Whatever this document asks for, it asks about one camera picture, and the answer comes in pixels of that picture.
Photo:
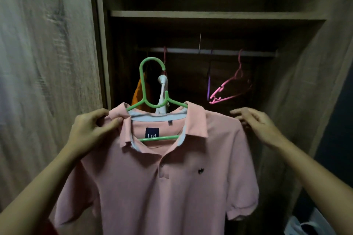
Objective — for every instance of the person's left forearm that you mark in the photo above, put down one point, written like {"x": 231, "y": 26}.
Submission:
{"x": 35, "y": 196}

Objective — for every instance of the person's right forearm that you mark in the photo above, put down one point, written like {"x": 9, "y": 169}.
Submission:
{"x": 320, "y": 182}

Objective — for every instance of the metal clothes rail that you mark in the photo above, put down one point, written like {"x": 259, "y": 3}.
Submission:
{"x": 242, "y": 53}

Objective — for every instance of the wooden wardrobe shelf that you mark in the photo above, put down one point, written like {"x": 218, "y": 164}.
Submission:
{"x": 220, "y": 15}

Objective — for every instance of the pink plastic hanger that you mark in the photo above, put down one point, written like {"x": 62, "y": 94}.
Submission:
{"x": 230, "y": 93}

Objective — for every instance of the wooden wardrobe door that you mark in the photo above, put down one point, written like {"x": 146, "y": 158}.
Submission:
{"x": 47, "y": 77}

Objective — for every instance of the pink polo shirt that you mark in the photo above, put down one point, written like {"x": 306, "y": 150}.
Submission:
{"x": 165, "y": 188}

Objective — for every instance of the purple plastic hanger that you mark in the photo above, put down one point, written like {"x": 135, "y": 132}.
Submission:
{"x": 208, "y": 88}

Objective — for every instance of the orange hanging garment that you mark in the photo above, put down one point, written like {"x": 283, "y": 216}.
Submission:
{"x": 138, "y": 97}

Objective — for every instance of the person's right fingers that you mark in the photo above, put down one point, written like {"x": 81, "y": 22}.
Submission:
{"x": 244, "y": 113}

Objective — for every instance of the red plastic hanger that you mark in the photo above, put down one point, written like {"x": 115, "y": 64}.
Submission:
{"x": 165, "y": 57}

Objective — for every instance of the person's left thumb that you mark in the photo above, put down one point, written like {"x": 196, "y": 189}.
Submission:
{"x": 111, "y": 125}

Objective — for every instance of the green plastic hanger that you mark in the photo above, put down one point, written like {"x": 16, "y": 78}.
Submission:
{"x": 143, "y": 83}

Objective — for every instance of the person's right hand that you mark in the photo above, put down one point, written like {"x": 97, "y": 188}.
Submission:
{"x": 264, "y": 130}

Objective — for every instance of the wooden wardrobe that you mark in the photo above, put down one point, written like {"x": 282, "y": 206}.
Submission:
{"x": 297, "y": 77}

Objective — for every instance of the white plastic bag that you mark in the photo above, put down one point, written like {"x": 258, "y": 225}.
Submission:
{"x": 309, "y": 226}

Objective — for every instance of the person's left hand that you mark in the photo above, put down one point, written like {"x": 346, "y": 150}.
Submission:
{"x": 82, "y": 135}

